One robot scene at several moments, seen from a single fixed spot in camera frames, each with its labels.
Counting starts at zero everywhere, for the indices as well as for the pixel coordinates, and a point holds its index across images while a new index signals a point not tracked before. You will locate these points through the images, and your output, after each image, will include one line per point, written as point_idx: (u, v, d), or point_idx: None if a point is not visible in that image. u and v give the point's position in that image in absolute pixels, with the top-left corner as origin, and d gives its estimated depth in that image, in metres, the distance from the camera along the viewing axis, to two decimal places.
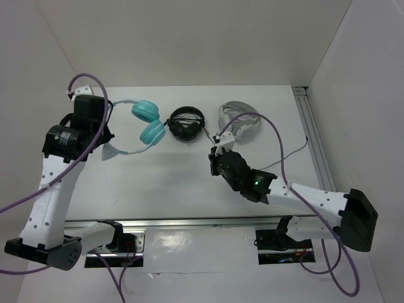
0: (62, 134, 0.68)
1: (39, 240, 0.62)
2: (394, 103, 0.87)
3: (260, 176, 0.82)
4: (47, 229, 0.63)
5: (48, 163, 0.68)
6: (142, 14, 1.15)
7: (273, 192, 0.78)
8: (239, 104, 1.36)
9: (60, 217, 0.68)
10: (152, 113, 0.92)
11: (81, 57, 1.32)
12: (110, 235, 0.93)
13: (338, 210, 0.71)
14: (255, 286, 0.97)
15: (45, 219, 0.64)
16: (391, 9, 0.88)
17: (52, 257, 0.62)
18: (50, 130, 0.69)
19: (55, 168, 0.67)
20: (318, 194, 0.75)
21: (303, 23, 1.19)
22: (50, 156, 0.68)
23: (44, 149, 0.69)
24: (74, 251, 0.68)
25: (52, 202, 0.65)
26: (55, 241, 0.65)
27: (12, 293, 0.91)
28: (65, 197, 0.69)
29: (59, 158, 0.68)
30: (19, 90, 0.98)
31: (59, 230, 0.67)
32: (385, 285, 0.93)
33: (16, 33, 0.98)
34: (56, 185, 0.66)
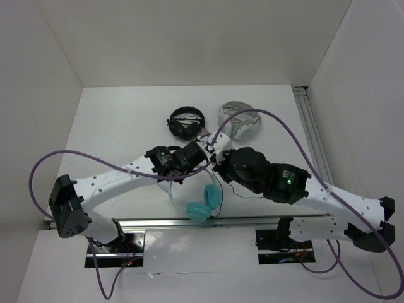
0: (166, 156, 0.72)
1: (84, 194, 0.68)
2: (394, 102, 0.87)
3: (286, 173, 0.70)
4: (95, 194, 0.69)
5: (142, 160, 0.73)
6: (144, 13, 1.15)
7: (311, 195, 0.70)
8: (239, 104, 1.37)
9: (111, 194, 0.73)
10: (216, 200, 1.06)
11: (81, 57, 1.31)
12: (110, 237, 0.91)
13: (380, 221, 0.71)
14: (257, 286, 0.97)
15: (102, 185, 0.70)
16: (391, 10, 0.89)
17: (71, 218, 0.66)
18: (160, 146, 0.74)
19: (142, 166, 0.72)
20: (356, 201, 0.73)
21: (303, 23, 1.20)
22: (148, 158, 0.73)
23: (149, 151, 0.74)
24: (79, 228, 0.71)
25: (118, 184, 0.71)
26: (88, 206, 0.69)
27: (11, 293, 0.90)
28: (129, 188, 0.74)
29: (151, 165, 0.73)
30: (18, 88, 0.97)
31: (100, 201, 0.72)
32: (385, 284, 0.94)
33: (16, 30, 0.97)
34: (132, 176, 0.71)
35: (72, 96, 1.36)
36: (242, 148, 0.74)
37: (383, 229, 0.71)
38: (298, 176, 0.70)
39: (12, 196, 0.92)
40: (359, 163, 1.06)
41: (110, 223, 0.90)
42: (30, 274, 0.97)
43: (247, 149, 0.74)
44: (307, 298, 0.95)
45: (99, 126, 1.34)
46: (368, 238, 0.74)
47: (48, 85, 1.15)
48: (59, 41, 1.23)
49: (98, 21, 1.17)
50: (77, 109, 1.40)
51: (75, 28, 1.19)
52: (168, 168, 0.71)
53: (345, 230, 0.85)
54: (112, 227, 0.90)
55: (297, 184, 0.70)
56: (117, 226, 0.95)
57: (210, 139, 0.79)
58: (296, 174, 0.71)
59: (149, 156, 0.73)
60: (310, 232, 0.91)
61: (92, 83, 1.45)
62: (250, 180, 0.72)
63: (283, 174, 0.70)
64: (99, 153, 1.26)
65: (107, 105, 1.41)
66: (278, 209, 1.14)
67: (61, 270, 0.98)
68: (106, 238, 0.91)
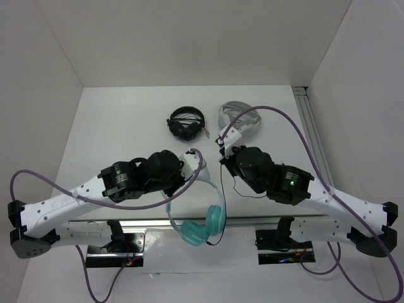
0: (122, 175, 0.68)
1: (29, 223, 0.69)
2: (394, 103, 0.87)
3: (290, 173, 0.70)
4: (40, 221, 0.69)
5: (94, 181, 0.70)
6: (143, 14, 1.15)
7: (313, 197, 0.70)
8: (239, 104, 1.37)
9: (64, 219, 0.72)
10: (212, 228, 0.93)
11: (80, 57, 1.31)
12: (103, 242, 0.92)
13: (382, 225, 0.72)
14: (256, 286, 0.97)
15: (47, 213, 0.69)
16: (391, 10, 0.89)
17: (19, 244, 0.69)
18: (117, 163, 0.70)
19: (93, 190, 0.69)
20: (359, 204, 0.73)
21: (303, 23, 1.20)
22: (101, 178, 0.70)
23: (102, 170, 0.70)
24: (38, 250, 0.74)
25: (63, 211, 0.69)
26: (38, 233, 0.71)
27: (11, 293, 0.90)
28: (79, 213, 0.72)
29: (102, 186, 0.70)
30: (18, 89, 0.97)
31: (50, 227, 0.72)
32: (386, 285, 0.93)
33: (16, 31, 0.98)
34: (79, 201, 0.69)
35: (72, 96, 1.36)
36: (250, 148, 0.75)
37: (384, 233, 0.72)
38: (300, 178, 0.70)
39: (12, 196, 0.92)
40: (359, 163, 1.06)
41: (99, 230, 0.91)
42: (30, 274, 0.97)
43: (254, 149, 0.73)
44: (307, 298, 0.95)
45: (98, 126, 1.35)
46: (370, 242, 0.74)
47: (48, 86, 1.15)
48: (59, 41, 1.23)
49: (98, 22, 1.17)
50: (77, 109, 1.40)
51: (75, 28, 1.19)
52: (124, 190, 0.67)
53: (349, 234, 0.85)
54: (102, 231, 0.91)
55: (298, 185, 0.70)
56: (111, 230, 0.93)
57: (221, 133, 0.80)
58: (299, 176, 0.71)
59: (103, 177, 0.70)
60: (310, 232, 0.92)
61: (92, 83, 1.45)
62: (253, 180, 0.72)
63: (287, 175, 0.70)
64: (98, 153, 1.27)
65: (107, 105, 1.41)
66: (278, 209, 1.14)
67: (61, 270, 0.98)
68: (100, 243, 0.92)
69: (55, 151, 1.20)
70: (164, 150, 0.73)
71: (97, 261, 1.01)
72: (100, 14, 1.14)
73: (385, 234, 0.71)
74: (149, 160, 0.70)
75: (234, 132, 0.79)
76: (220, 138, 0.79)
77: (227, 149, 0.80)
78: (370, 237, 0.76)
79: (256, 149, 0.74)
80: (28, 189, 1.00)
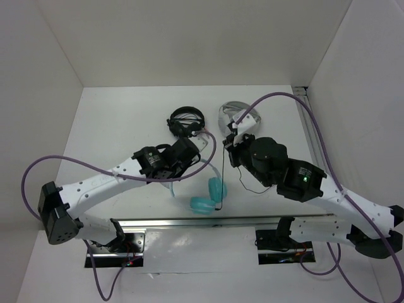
0: (155, 156, 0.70)
1: (71, 200, 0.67)
2: (394, 103, 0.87)
3: (303, 169, 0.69)
4: (81, 199, 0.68)
5: (129, 161, 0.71)
6: (144, 14, 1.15)
7: (326, 196, 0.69)
8: (239, 104, 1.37)
9: (99, 200, 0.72)
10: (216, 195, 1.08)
11: (80, 57, 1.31)
12: (109, 238, 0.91)
13: (389, 228, 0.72)
14: (256, 286, 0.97)
15: (88, 191, 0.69)
16: (391, 11, 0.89)
17: (59, 225, 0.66)
18: (148, 147, 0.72)
19: (130, 168, 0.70)
20: (369, 206, 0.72)
21: (303, 23, 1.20)
22: (135, 160, 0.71)
23: (136, 152, 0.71)
24: (67, 234, 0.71)
25: (104, 189, 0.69)
26: (76, 213, 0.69)
27: (11, 294, 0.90)
28: (117, 192, 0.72)
29: (138, 166, 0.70)
30: (17, 89, 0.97)
31: (87, 207, 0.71)
32: (386, 285, 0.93)
33: (16, 31, 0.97)
34: (120, 178, 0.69)
35: (73, 96, 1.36)
36: (264, 139, 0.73)
37: (391, 236, 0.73)
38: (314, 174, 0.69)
39: (12, 196, 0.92)
40: (359, 163, 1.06)
41: (108, 225, 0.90)
42: (31, 274, 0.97)
43: (269, 141, 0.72)
44: (307, 298, 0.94)
45: (99, 125, 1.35)
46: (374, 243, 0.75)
47: (48, 85, 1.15)
48: (59, 41, 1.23)
49: (98, 21, 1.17)
50: (77, 109, 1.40)
51: (75, 28, 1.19)
52: (156, 170, 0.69)
53: (348, 234, 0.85)
54: (109, 227, 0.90)
55: (311, 182, 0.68)
56: (115, 226, 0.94)
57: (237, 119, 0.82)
58: (312, 173, 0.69)
59: (137, 158, 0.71)
60: (310, 232, 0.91)
61: (91, 83, 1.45)
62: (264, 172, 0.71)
63: (300, 171, 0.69)
64: (99, 153, 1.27)
65: (107, 105, 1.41)
66: (278, 209, 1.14)
67: (61, 269, 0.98)
68: (105, 240, 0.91)
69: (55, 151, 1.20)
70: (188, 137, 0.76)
71: (98, 261, 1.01)
72: (100, 14, 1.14)
73: (391, 238, 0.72)
74: (175, 143, 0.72)
75: (249, 120, 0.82)
76: (235, 123, 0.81)
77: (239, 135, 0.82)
78: (374, 238, 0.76)
79: (269, 140, 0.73)
80: (28, 189, 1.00)
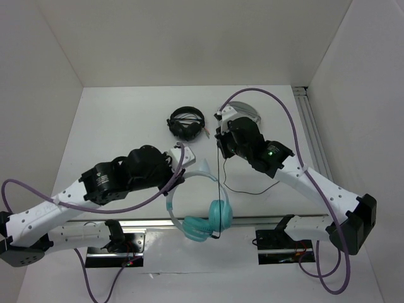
0: (102, 177, 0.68)
1: (14, 233, 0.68)
2: (393, 103, 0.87)
3: (273, 146, 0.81)
4: (25, 231, 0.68)
5: (74, 186, 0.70)
6: (143, 14, 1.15)
7: (285, 168, 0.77)
8: (238, 103, 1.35)
9: (48, 227, 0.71)
10: (213, 223, 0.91)
11: (80, 57, 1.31)
12: (103, 242, 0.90)
13: (346, 210, 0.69)
14: (256, 285, 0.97)
15: (31, 222, 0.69)
16: (391, 11, 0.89)
17: (6, 255, 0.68)
18: (98, 166, 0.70)
19: (74, 194, 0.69)
20: (331, 188, 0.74)
21: (303, 23, 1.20)
22: (81, 183, 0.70)
23: (83, 174, 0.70)
24: (32, 257, 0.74)
25: (46, 219, 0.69)
26: (24, 243, 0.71)
27: (12, 293, 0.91)
28: (65, 219, 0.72)
29: (83, 191, 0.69)
30: (17, 91, 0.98)
31: (36, 237, 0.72)
32: (386, 286, 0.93)
33: (16, 31, 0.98)
34: (62, 207, 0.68)
35: (72, 96, 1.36)
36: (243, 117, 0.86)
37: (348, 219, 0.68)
38: (282, 151, 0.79)
39: (12, 196, 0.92)
40: (359, 163, 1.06)
41: (95, 231, 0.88)
42: (31, 274, 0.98)
43: (245, 118, 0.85)
44: (307, 298, 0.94)
45: (98, 125, 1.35)
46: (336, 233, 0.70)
47: (47, 86, 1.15)
48: (59, 41, 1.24)
49: (98, 21, 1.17)
50: (77, 109, 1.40)
51: (75, 28, 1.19)
52: (105, 191, 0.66)
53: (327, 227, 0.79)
54: (100, 233, 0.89)
55: (277, 156, 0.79)
56: (110, 230, 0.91)
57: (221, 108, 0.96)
58: (279, 150, 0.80)
59: (84, 180, 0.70)
60: (300, 226, 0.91)
61: (92, 83, 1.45)
62: (240, 145, 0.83)
63: (269, 147, 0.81)
64: (98, 153, 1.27)
65: (107, 105, 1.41)
66: (278, 209, 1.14)
67: (62, 270, 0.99)
68: (100, 243, 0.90)
69: (55, 152, 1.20)
70: (144, 146, 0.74)
71: (98, 261, 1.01)
72: (100, 14, 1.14)
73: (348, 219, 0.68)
74: (129, 158, 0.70)
75: (231, 108, 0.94)
76: (219, 111, 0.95)
77: (223, 121, 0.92)
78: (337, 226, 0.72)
79: (247, 118, 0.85)
80: (28, 189, 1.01)
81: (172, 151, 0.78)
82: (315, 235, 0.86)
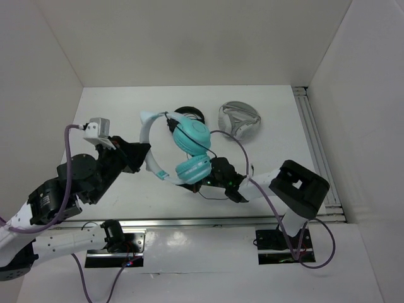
0: (45, 196, 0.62)
1: None
2: (394, 103, 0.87)
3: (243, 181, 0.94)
4: None
5: (23, 209, 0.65)
6: (143, 14, 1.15)
7: (241, 187, 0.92)
8: (237, 104, 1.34)
9: (11, 248, 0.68)
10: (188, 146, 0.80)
11: (80, 57, 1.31)
12: (99, 245, 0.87)
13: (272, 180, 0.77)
14: (256, 285, 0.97)
15: None
16: (391, 11, 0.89)
17: None
18: (40, 186, 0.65)
19: (23, 218, 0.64)
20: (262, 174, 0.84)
21: (302, 23, 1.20)
22: (28, 206, 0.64)
23: (29, 196, 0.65)
24: (17, 271, 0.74)
25: (7, 242, 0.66)
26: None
27: (12, 293, 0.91)
28: (24, 238, 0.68)
29: (30, 214, 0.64)
30: (17, 91, 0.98)
31: (4, 257, 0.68)
32: (386, 286, 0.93)
33: (16, 32, 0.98)
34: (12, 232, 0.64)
35: (72, 96, 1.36)
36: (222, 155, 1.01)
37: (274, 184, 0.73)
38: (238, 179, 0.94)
39: (13, 196, 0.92)
40: (359, 163, 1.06)
41: (85, 237, 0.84)
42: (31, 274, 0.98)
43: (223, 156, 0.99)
44: (306, 298, 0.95)
45: None
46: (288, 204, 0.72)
47: (48, 86, 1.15)
48: (59, 41, 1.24)
49: (98, 22, 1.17)
50: (77, 108, 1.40)
51: (74, 28, 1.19)
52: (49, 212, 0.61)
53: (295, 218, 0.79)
54: (93, 237, 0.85)
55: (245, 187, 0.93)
56: (109, 231, 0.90)
57: None
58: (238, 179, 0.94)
59: (29, 203, 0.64)
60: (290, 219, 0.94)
61: (92, 84, 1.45)
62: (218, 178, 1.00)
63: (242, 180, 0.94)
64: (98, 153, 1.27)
65: (107, 105, 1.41)
66: (278, 209, 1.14)
67: (62, 271, 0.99)
68: (97, 247, 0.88)
69: (55, 151, 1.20)
70: None
71: (97, 261, 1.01)
72: (100, 14, 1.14)
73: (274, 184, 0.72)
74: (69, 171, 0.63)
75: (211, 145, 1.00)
76: None
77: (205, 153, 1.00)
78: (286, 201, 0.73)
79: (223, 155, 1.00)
80: (28, 189, 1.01)
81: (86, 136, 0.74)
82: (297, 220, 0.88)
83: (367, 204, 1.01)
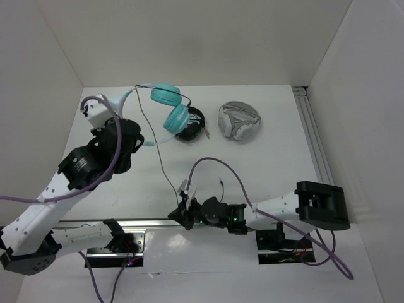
0: (80, 160, 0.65)
1: (12, 243, 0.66)
2: (394, 103, 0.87)
3: (240, 212, 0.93)
4: (22, 238, 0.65)
5: (57, 178, 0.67)
6: (143, 14, 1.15)
7: (249, 220, 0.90)
8: (238, 104, 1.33)
9: (44, 230, 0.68)
10: (172, 100, 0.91)
11: (79, 57, 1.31)
12: (106, 240, 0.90)
13: (295, 209, 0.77)
14: (257, 285, 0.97)
15: (26, 228, 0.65)
16: (392, 11, 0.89)
17: (14, 266, 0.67)
18: (72, 151, 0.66)
19: (58, 187, 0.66)
20: (276, 203, 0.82)
21: (302, 24, 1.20)
22: (62, 174, 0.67)
23: (60, 165, 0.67)
24: (45, 261, 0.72)
25: (41, 220, 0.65)
26: (27, 250, 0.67)
27: (11, 294, 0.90)
28: (60, 214, 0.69)
29: (66, 181, 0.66)
30: (18, 92, 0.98)
31: (36, 242, 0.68)
32: (386, 286, 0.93)
33: (15, 32, 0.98)
34: (50, 203, 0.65)
35: (72, 96, 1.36)
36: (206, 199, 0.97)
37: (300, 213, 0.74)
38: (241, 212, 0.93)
39: (13, 196, 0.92)
40: (359, 163, 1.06)
41: (95, 230, 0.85)
42: (31, 274, 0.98)
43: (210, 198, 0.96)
44: (307, 298, 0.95)
45: None
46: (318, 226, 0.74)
47: (48, 86, 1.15)
48: (59, 42, 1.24)
49: (98, 22, 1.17)
50: (77, 108, 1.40)
51: (74, 28, 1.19)
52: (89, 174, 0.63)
53: None
54: (101, 231, 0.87)
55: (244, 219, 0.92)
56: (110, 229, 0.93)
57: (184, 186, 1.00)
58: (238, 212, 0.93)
59: (64, 171, 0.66)
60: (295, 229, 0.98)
61: (92, 83, 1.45)
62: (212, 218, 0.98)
63: (238, 212, 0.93)
64: None
65: None
66: None
67: (63, 271, 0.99)
68: (103, 241, 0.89)
69: (54, 151, 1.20)
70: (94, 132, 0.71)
71: (98, 261, 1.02)
72: (100, 14, 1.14)
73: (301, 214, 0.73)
74: (105, 134, 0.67)
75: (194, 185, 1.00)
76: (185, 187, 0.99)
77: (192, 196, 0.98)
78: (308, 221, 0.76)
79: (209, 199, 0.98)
80: (28, 189, 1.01)
81: (93, 115, 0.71)
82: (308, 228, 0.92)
83: (367, 204, 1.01)
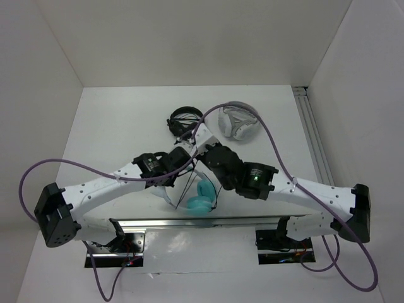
0: (152, 162, 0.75)
1: (73, 201, 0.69)
2: (394, 103, 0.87)
3: (257, 170, 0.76)
4: (84, 200, 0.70)
5: (130, 166, 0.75)
6: (143, 15, 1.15)
7: (276, 189, 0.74)
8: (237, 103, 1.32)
9: (99, 202, 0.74)
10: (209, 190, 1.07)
11: (80, 57, 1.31)
12: (109, 237, 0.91)
13: (350, 207, 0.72)
14: (257, 285, 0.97)
15: (91, 192, 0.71)
16: (391, 12, 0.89)
17: (60, 225, 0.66)
18: (147, 153, 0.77)
19: (129, 173, 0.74)
20: (326, 190, 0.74)
21: (302, 24, 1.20)
22: (135, 164, 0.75)
23: (136, 157, 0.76)
24: (65, 237, 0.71)
25: (109, 191, 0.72)
26: (74, 215, 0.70)
27: (12, 293, 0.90)
28: (118, 195, 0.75)
29: (138, 171, 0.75)
30: (18, 92, 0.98)
31: (86, 209, 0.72)
32: (385, 286, 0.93)
33: (15, 32, 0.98)
34: (120, 182, 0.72)
35: (73, 96, 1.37)
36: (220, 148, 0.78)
37: (352, 216, 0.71)
38: (264, 172, 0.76)
39: (13, 196, 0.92)
40: (359, 163, 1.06)
41: (106, 225, 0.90)
42: (31, 274, 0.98)
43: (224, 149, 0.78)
44: (307, 297, 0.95)
45: (98, 125, 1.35)
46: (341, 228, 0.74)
47: (47, 86, 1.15)
48: (59, 42, 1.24)
49: (98, 22, 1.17)
50: (77, 108, 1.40)
51: (75, 28, 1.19)
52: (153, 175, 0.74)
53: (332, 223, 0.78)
54: (108, 227, 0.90)
55: (263, 180, 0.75)
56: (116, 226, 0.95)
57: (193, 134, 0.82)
58: (262, 172, 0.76)
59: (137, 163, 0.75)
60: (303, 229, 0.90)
61: (92, 83, 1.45)
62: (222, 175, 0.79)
63: (254, 170, 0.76)
64: (98, 153, 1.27)
65: (107, 105, 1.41)
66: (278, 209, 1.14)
67: (63, 270, 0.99)
68: (106, 238, 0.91)
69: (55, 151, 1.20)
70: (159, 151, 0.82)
71: (97, 261, 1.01)
72: (100, 14, 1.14)
73: (353, 217, 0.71)
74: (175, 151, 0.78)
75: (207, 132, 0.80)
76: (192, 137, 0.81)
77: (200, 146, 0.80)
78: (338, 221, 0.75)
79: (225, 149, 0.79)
80: (29, 189, 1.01)
81: None
82: (320, 231, 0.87)
83: None
